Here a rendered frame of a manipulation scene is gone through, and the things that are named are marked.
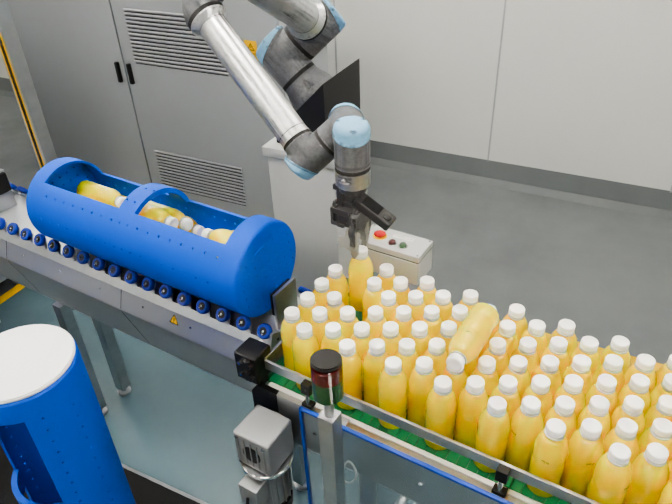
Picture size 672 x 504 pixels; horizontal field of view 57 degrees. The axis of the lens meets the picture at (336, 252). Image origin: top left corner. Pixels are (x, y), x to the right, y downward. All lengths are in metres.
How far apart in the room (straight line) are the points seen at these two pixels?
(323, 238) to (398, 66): 2.16
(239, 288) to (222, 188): 2.26
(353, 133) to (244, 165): 2.25
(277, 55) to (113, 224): 0.89
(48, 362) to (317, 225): 1.21
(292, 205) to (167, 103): 1.56
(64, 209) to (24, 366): 0.57
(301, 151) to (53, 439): 0.96
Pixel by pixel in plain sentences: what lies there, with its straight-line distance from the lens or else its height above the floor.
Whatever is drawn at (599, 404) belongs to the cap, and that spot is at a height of 1.10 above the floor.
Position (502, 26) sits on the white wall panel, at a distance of 4.17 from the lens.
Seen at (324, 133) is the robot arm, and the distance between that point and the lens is 1.64.
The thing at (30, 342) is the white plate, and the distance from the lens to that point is 1.82.
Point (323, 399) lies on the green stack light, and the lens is 1.27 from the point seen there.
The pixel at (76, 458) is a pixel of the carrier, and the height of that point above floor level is 0.76.
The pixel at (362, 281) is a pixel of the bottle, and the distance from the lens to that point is 1.72.
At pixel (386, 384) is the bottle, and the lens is 1.47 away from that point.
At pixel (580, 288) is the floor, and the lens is 3.61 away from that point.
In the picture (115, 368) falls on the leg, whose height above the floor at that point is 0.18.
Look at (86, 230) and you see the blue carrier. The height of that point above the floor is 1.13.
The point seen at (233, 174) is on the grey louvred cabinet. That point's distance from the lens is 3.79.
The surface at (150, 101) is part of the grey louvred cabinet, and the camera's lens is 3.97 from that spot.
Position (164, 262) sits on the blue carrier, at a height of 1.12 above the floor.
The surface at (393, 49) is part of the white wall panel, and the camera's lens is 4.44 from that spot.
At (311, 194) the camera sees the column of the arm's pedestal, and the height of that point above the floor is 0.92.
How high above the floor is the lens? 2.12
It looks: 35 degrees down
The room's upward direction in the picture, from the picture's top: 3 degrees counter-clockwise
